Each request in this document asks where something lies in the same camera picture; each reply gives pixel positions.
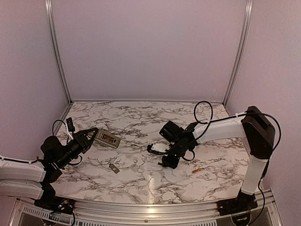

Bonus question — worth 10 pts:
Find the left aluminium frame post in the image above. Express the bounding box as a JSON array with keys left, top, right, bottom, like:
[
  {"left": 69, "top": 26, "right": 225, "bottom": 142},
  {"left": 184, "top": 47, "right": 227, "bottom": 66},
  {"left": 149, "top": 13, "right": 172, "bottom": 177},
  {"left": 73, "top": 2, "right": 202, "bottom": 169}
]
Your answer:
[{"left": 45, "top": 0, "right": 72, "bottom": 104}]

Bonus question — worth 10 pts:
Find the grey remote control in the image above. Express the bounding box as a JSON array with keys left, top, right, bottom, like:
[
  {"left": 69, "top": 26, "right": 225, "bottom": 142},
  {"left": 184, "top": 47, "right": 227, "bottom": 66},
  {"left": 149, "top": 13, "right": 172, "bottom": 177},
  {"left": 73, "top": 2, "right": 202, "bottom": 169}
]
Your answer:
[{"left": 95, "top": 129, "right": 121, "bottom": 149}]

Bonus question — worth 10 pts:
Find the orange battery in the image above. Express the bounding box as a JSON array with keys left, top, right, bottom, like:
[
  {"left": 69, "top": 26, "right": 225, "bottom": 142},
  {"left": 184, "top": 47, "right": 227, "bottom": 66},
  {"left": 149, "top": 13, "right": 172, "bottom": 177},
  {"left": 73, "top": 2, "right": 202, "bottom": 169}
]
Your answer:
[{"left": 192, "top": 169, "right": 202, "bottom": 174}]

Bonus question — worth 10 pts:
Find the right aluminium frame post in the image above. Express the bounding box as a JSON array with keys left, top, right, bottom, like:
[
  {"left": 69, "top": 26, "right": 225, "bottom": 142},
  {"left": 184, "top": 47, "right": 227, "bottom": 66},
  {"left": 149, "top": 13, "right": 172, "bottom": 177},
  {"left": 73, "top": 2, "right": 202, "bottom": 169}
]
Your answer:
[{"left": 223, "top": 0, "right": 253, "bottom": 106}]

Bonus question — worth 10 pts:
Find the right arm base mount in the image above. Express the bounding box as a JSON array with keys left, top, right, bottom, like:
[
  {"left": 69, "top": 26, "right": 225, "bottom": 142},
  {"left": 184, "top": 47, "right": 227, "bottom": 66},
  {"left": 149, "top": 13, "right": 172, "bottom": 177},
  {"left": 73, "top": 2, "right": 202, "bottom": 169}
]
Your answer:
[{"left": 217, "top": 198, "right": 258, "bottom": 216}]

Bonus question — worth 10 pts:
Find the grey battery cover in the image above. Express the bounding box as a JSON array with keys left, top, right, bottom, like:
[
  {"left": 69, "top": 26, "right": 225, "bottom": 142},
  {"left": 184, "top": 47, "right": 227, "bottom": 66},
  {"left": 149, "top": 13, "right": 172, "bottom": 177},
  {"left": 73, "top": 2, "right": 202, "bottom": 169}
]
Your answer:
[{"left": 109, "top": 163, "right": 120, "bottom": 174}]

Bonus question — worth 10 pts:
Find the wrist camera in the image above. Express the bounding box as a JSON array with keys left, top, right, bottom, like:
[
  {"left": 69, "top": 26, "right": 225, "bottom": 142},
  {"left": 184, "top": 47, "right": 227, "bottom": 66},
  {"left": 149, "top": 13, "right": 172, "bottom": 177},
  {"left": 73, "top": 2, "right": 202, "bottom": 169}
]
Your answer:
[
  {"left": 65, "top": 117, "right": 75, "bottom": 140},
  {"left": 147, "top": 143, "right": 171, "bottom": 155}
]

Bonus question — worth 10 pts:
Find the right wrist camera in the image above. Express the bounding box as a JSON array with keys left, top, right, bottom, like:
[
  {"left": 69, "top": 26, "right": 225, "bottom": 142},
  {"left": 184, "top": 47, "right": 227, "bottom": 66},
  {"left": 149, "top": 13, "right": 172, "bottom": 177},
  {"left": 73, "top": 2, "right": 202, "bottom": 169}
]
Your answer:
[{"left": 147, "top": 143, "right": 171, "bottom": 155}]

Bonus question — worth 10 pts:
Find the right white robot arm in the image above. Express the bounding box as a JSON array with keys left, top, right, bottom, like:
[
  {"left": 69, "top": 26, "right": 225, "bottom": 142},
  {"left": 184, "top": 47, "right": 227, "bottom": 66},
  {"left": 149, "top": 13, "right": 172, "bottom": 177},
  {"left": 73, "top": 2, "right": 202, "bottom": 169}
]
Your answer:
[{"left": 159, "top": 106, "right": 276, "bottom": 211}]

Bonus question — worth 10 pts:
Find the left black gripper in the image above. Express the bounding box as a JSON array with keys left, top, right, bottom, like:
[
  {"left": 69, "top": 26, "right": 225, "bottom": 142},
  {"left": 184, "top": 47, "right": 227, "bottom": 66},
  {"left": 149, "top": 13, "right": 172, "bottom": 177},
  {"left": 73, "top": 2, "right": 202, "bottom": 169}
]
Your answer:
[{"left": 56, "top": 127, "right": 98, "bottom": 168}]

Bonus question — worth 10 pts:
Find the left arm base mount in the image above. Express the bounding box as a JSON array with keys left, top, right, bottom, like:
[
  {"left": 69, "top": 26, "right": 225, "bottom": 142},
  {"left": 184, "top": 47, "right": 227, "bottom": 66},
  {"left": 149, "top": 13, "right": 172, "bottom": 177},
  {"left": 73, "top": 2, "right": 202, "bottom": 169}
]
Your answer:
[{"left": 34, "top": 196, "right": 75, "bottom": 215}]

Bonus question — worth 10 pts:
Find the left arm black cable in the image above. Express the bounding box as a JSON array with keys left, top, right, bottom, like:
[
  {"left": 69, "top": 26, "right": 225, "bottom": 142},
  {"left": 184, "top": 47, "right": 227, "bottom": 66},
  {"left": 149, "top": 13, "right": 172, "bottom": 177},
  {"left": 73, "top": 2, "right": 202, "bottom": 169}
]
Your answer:
[{"left": 52, "top": 119, "right": 68, "bottom": 137}]

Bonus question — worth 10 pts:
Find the front aluminium rail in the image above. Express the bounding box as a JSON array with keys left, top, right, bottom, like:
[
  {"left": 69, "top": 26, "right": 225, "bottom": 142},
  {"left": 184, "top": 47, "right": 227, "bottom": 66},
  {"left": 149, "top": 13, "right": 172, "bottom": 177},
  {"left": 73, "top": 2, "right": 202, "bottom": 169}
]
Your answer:
[{"left": 8, "top": 190, "right": 283, "bottom": 226}]

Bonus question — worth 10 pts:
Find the aluminium frame post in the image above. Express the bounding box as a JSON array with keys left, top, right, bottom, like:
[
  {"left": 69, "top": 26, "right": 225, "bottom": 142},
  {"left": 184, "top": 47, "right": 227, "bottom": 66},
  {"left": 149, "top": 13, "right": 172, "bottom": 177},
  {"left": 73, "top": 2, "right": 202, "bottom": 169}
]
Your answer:
[
  {"left": 223, "top": 0, "right": 253, "bottom": 106},
  {"left": 45, "top": 0, "right": 72, "bottom": 104}
]

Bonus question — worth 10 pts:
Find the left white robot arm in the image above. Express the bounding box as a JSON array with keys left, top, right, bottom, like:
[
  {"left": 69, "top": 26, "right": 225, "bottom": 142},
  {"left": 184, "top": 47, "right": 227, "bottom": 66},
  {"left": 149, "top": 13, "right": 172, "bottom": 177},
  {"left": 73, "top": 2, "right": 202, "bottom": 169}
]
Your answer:
[{"left": 0, "top": 127, "right": 99, "bottom": 210}]

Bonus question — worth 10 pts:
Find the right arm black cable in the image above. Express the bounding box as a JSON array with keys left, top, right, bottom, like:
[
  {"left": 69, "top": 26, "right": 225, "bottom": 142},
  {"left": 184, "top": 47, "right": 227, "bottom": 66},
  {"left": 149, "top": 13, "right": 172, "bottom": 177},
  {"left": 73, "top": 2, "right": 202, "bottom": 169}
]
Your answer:
[{"left": 193, "top": 100, "right": 214, "bottom": 124}]

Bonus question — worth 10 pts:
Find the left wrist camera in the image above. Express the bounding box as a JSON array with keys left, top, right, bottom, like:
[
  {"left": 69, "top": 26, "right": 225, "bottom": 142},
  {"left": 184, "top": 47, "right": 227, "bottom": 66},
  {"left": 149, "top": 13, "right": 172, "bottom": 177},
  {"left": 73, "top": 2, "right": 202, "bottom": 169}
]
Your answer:
[{"left": 65, "top": 117, "right": 75, "bottom": 140}]

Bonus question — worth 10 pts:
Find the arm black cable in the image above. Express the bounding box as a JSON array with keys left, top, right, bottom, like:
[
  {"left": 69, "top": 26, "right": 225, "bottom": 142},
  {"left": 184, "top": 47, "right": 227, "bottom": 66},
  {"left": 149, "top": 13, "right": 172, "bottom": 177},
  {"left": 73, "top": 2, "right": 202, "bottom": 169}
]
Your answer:
[
  {"left": 193, "top": 100, "right": 214, "bottom": 124},
  {"left": 52, "top": 119, "right": 68, "bottom": 137}
]

